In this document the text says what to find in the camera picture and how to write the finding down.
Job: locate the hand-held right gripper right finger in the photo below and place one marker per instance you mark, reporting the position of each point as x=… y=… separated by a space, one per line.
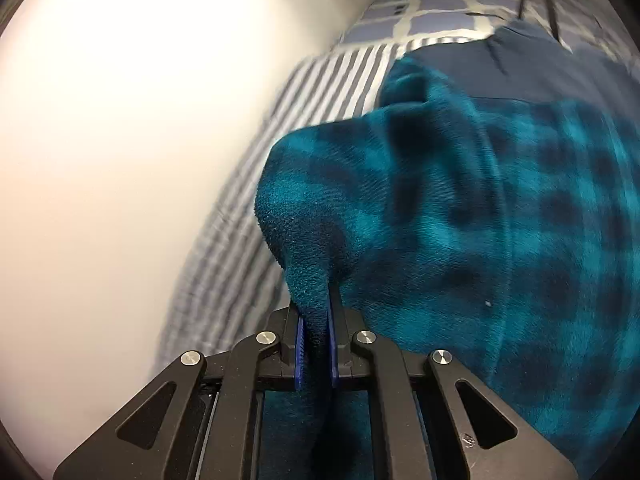
x=332 y=355

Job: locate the blue white striped duvet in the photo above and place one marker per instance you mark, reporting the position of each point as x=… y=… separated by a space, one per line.
x=320 y=95

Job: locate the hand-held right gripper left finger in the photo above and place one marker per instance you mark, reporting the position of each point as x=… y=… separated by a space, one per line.
x=300 y=352

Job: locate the teal plaid fleece robe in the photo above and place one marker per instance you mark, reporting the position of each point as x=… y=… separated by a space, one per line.
x=450 y=210

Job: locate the blue checked bed sheet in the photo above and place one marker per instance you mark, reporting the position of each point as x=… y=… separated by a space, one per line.
x=440 y=5

